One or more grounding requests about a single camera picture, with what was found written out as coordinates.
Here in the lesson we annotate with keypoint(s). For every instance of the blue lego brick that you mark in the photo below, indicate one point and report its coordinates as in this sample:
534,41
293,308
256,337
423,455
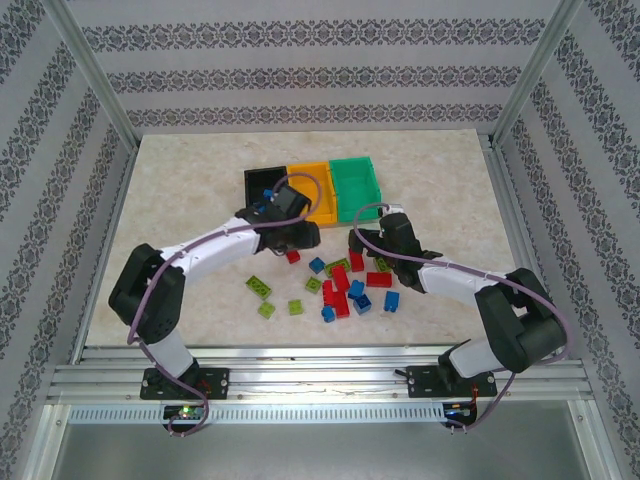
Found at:
268,194
363,304
355,289
391,301
327,313
316,265

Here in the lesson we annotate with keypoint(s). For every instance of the long lime green lego brick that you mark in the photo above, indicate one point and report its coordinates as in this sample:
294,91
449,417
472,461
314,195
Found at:
258,287
337,268

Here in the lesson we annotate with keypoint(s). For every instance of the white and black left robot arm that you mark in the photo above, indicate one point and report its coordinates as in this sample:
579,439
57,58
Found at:
220,250

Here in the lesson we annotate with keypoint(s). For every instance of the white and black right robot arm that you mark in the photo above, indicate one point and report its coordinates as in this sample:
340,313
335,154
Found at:
460,282

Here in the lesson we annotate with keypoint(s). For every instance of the black plastic bin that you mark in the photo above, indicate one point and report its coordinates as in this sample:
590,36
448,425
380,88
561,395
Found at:
255,180

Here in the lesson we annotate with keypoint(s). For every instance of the yellow plastic bin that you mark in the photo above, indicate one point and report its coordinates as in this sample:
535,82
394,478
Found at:
327,200

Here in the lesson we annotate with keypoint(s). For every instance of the green plastic bin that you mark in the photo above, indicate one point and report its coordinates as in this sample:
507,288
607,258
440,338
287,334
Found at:
355,180

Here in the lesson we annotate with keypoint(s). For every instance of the grey metal panel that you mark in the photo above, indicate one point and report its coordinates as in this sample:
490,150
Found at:
320,450

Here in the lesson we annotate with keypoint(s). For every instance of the circuit board with green light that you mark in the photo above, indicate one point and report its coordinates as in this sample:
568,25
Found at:
186,412

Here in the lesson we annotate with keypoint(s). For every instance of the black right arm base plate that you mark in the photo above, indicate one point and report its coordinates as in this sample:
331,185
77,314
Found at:
425,382

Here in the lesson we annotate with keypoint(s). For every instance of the aluminium mounting rail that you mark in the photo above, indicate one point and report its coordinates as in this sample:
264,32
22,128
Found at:
320,375

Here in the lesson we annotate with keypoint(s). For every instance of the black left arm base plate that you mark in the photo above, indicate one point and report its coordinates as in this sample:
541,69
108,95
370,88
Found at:
215,382

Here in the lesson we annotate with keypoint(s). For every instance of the aluminium frame post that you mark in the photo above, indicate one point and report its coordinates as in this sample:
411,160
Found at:
535,75
95,75

